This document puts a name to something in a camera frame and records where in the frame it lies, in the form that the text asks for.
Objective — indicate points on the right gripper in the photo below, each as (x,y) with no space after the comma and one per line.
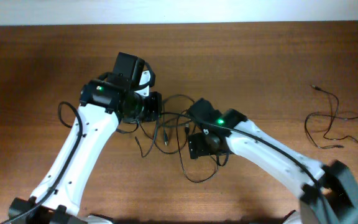
(196,147)

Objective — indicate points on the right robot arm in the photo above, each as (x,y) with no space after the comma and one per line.
(326,193)

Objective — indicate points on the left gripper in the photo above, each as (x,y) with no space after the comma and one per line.
(154,98)

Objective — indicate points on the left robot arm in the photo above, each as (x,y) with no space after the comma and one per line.
(120,96)

